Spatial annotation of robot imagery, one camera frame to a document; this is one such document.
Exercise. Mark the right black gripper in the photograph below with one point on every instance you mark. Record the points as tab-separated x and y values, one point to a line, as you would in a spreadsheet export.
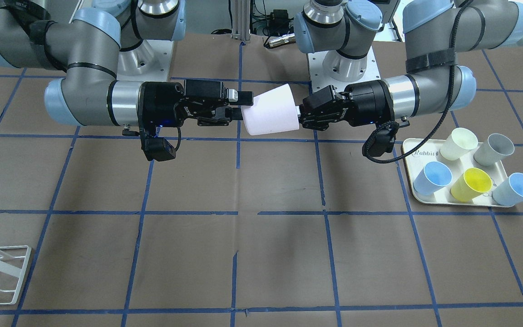
158	103

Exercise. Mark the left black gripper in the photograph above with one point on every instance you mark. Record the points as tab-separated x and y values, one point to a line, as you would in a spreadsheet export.
367	105

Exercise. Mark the pink plastic cup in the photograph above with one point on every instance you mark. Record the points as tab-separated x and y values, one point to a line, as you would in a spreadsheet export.
272	112

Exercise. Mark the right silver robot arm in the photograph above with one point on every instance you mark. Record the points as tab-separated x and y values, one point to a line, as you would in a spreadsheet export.
87	49

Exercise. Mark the light blue cup near centre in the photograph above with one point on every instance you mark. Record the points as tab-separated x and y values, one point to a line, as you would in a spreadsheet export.
434	176

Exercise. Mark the cream white plastic cup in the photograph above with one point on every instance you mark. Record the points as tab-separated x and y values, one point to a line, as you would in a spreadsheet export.
460	142

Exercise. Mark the yellow plastic cup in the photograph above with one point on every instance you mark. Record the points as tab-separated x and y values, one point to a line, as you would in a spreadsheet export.
471	184

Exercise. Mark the grey plastic cup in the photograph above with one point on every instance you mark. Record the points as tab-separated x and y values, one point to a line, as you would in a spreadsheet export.
494	149

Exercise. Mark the light blue cup far end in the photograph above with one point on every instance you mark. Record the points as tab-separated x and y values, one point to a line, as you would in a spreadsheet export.
510	192

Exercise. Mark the cream rabbit tray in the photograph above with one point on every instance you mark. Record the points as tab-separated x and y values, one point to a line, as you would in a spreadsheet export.
430	152

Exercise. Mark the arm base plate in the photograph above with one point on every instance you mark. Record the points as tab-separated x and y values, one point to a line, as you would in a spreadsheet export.
148	62
330	68

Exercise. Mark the aluminium frame post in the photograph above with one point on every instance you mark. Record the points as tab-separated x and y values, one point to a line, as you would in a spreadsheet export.
240	20

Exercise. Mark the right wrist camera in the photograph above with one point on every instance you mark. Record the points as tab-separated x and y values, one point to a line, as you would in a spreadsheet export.
157	148

